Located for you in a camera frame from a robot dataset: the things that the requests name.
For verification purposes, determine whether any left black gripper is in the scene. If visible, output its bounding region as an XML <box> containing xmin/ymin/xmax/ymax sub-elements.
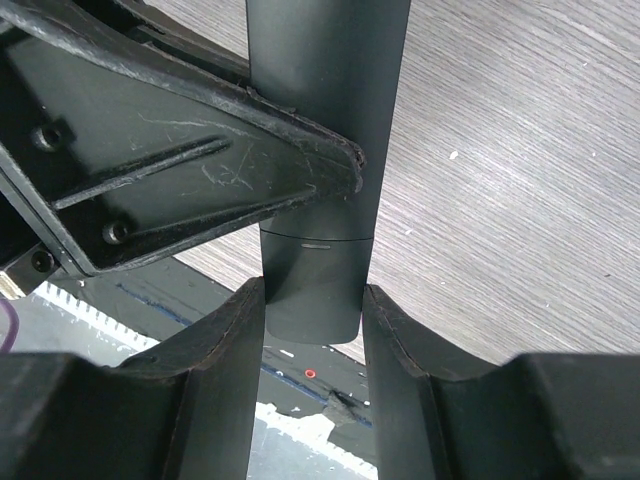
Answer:
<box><xmin>0</xmin><ymin>0</ymin><xmax>251</xmax><ymax>301</ymax></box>

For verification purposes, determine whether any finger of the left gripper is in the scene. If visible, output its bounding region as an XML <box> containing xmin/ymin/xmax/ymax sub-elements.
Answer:
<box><xmin>1</xmin><ymin>1</ymin><xmax>365</xmax><ymax>275</ymax></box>

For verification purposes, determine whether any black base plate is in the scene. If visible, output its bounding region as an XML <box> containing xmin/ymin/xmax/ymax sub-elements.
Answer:
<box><xmin>57</xmin><ymin>259</ymin><xmax>375</xmax><ymax>461</ymax></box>

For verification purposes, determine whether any white slotted cable duct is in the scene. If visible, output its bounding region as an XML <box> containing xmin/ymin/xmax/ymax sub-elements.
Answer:
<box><xmin>1</xmin><ymin>284</ymin><xmax>378</xmax><ymax>479</ymax></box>

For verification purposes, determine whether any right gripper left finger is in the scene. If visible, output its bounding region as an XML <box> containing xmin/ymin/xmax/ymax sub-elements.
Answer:
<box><xmin>0</xmin><ymin>275</ymin><xmax>265</xmax><ymax>480</ymax></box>

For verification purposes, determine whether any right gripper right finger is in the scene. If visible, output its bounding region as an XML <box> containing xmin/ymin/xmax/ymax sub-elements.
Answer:
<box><xmin>362</xmin><ymin>285</ymin><xmax>639</xmax><ymax>479</ymax></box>

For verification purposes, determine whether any black remote control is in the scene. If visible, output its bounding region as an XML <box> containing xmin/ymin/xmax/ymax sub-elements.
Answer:
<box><xmin>246</xmin><ymin>0</ymin><xmax>410</xmax><ymax>243</ymax></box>

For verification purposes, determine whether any black battery cover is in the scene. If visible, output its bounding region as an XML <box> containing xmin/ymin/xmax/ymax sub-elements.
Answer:
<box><xmin>260</xmin><ymin>230</ymin><xmax>373</xmax><ymax>345</ymax></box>

